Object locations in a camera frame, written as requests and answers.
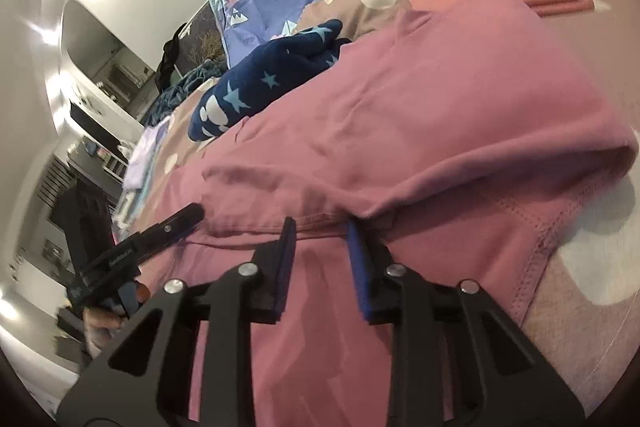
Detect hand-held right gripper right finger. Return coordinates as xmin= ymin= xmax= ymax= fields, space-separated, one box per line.
xmin=346 ymin=223 xmax=587 ymax=427

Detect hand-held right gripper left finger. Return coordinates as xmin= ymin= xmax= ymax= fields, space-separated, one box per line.
xmin=55 ymin=217 xmax=298 ymax=427

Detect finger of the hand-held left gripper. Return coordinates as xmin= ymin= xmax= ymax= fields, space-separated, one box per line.
xmin=134 ymin=203 xmax=206 ymax=254

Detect pink garment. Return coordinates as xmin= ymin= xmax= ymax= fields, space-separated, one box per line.
xmin=145 ymin=0 xmax=640 ymax=427

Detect white and lilac clothes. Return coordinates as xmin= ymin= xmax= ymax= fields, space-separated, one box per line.
xmin=122 ymin=114 xmax=173 ymax=194

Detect person's left hand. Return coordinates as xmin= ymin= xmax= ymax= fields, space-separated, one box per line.
xmin=82 ymin=304 xmax=132 ymax=350

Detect black furniture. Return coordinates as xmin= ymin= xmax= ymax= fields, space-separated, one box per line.
xmin=50 ymin=187 xmax=117 ymax=269

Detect teal blanket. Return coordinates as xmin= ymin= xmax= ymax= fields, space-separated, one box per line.
xmin=147 ymin=59 xmax=226 ymax=128

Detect navy star-print garment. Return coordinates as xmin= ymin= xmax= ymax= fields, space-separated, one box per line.
xmin=187 ymin=19 xmax=353 ymax=142

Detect black bag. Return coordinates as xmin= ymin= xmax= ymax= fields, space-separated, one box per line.
xmin=155 ymin=22 xmax=193 ymax=94

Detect dark branch-print panel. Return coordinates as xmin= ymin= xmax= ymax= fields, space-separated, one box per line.
xmin=177 ymin=2 xmax=236 ymax=75

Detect pink polka dot blanket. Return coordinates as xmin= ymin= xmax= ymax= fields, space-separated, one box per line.
xmin=115 ymin=0 xmax=640 ymax=413

